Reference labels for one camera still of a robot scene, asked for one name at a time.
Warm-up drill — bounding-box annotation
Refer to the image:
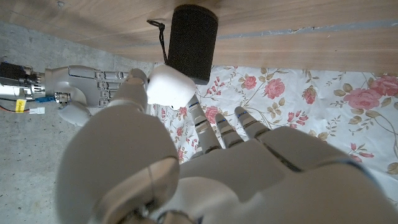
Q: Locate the yellow wrist label tag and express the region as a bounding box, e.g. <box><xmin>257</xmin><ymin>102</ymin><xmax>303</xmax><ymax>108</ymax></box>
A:
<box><xmin>15</xmin><ymin>98</ymin><xmax>27</xmax><ymax>113</ymax></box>

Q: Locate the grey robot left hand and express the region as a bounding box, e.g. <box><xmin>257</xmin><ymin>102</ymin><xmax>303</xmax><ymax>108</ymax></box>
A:
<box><xmin>55</xmin><ymin>67</ymin><xmax>398</xmax><ymax>224</ymax></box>

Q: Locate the floral backdrop cloth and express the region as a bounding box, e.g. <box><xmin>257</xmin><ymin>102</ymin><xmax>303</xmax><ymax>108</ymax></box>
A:
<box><xmin>150</xmin><ymin>63</ymin><xmax>398</xmax><ymax>206</ymax></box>

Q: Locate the black cylindrical speaker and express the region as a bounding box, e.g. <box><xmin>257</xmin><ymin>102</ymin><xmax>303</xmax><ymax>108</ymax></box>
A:
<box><xmin>146</xmin><ymin>4</ymin><xmax>219</xmax><ymax>86</ymax></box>

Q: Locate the white AirPods case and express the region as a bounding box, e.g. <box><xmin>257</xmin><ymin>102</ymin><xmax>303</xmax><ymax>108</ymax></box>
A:
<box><xmin>146</xmin><ymin>64</ymin><xmax>197</xmax><ymax>110</ymax></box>

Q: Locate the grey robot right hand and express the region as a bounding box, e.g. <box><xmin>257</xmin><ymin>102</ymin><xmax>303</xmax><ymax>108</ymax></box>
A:
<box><xmin>45</xmin><ymin>65</ymin><xmax>131</xmax><ymax>127</ymax></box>

